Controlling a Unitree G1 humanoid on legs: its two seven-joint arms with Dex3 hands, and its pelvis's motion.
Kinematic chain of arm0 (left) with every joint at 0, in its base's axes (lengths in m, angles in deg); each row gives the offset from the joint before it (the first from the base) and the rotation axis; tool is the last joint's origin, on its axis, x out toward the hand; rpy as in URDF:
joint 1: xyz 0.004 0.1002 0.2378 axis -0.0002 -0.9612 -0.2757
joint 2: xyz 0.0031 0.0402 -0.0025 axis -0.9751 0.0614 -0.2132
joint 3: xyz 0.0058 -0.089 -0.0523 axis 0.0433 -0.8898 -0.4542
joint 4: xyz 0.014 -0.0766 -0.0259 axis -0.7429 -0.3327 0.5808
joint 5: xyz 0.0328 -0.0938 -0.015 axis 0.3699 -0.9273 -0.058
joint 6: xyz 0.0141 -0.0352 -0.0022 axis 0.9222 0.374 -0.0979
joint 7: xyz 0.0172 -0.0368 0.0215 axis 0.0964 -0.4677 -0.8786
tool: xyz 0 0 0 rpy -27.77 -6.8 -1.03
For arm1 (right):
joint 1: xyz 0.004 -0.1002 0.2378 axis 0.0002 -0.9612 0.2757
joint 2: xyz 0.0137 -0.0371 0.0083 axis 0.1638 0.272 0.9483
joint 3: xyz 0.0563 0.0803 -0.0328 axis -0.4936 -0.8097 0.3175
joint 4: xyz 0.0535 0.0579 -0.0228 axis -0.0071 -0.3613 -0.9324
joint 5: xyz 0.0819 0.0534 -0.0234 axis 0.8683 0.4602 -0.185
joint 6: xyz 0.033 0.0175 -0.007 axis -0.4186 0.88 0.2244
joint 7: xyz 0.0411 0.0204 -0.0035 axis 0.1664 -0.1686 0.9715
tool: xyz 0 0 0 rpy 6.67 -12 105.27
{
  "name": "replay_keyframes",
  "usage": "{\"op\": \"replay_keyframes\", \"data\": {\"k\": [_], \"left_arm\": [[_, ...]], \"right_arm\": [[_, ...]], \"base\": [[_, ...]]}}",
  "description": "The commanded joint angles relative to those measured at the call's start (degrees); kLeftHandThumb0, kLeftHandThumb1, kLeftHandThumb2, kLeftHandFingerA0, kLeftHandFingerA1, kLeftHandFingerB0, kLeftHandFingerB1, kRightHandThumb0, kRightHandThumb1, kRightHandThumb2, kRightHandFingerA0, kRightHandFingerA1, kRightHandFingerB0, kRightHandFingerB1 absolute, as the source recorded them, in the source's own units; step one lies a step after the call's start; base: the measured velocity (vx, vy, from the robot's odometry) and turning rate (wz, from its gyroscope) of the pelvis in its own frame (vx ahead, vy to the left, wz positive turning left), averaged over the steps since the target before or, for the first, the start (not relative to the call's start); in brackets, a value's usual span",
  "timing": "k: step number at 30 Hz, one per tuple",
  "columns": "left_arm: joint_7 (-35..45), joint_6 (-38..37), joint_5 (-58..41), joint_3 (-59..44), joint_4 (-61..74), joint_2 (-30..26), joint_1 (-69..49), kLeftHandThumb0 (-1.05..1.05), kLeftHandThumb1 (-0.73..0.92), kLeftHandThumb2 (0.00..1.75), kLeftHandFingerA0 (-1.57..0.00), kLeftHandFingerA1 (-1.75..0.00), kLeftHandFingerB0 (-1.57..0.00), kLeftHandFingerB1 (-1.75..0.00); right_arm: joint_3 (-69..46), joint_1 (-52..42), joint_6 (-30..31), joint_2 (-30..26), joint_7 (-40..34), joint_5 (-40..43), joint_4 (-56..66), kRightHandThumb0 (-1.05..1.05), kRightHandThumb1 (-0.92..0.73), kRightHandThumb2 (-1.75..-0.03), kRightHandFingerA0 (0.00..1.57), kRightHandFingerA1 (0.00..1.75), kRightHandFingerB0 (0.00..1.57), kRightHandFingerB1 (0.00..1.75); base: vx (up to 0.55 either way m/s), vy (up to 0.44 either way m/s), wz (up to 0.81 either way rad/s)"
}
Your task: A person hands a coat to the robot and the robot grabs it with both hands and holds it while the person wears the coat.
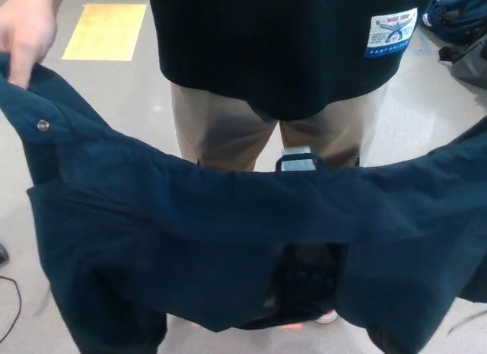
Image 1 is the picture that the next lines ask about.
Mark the person's right hand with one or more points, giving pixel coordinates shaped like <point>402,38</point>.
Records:
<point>26,26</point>

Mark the navy blue coat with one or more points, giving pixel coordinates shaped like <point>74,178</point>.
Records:
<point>190,217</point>

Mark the person's left red white sneaker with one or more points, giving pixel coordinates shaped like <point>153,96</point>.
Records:
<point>327,316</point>

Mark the yellow floor mat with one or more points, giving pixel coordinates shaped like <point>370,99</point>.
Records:
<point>104,32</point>

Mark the small black floor object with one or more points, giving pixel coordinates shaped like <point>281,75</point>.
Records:
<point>3,255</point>

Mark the black sweater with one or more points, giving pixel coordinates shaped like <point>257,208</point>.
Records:
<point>266,45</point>

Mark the white printed clothing label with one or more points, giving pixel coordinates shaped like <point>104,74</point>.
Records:
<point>392,34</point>

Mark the orange floor mat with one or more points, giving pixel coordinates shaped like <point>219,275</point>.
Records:
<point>293,326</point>

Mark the blue bag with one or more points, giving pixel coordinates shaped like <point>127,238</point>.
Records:
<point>456,15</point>

